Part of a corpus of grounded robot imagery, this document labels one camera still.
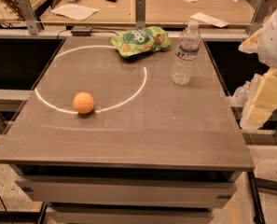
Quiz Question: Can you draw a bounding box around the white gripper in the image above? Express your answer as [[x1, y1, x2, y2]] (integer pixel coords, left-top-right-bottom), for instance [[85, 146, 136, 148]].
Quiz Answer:
[[238, 9, 277, 129]]

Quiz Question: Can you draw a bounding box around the orange fruit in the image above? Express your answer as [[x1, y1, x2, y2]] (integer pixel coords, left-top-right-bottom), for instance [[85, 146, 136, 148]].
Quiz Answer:
[[73, 92, 94, 114]]

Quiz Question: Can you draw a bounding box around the clear sanitizer bottle left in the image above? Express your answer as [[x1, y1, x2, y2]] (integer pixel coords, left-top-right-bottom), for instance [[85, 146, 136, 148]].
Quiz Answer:
[[231, 81, 250, 105]]

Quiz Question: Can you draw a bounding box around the clear plastic water bottle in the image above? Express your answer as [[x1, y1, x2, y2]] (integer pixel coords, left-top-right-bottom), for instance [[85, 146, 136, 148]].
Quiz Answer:
[[172, 21, 201, 86]]

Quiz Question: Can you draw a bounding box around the wooden back table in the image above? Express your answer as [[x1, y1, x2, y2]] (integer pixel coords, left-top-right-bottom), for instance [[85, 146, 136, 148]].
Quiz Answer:
[[43, 0, 255, 28]]

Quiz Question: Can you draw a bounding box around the white paper slip right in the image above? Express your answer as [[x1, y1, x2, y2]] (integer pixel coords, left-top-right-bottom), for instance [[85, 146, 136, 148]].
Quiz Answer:
[[191, 12, 229, 28]]

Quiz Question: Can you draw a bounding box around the green snack bag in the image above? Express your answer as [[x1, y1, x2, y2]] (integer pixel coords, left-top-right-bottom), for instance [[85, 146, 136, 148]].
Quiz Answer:
[[111, 26, 171, 58]]

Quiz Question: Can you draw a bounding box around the black power adapter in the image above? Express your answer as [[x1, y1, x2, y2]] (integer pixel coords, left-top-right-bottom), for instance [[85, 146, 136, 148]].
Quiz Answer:
[[71, 27, 92, 36]]

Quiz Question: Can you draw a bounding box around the white paper sheet left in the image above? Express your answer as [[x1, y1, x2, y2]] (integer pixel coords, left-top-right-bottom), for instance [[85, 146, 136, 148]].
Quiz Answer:
[[51, 4, 99, 21]]

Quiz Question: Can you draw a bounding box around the white cabinet drawer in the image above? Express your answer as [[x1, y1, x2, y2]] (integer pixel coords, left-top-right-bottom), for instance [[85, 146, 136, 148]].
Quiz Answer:
[[16, 175, 237, 208]]

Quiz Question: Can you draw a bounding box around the right metal bracket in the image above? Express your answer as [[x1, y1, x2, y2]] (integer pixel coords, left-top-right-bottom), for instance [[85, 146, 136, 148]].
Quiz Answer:
[[245, 0, 272, 35]]

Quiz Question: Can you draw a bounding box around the metal bracket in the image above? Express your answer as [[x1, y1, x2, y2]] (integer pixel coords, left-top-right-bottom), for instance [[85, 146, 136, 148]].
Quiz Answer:
[[245, 0, 272, 35], [18, 0, 41, 35], [135, 0, 145, 29]]

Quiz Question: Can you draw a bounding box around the middle metal bracket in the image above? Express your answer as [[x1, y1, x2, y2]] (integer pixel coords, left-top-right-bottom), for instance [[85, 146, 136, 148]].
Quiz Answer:
[[135, 0, 145, 29]]

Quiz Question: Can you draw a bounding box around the left metal bracket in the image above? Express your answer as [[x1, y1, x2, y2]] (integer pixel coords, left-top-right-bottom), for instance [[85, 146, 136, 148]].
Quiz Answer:
[[18, 0, 41, 35]]

